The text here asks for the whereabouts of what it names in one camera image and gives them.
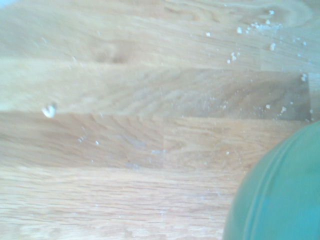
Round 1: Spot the green ceramic bowl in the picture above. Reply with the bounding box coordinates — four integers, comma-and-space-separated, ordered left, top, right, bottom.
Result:
223, 119, 320, 240

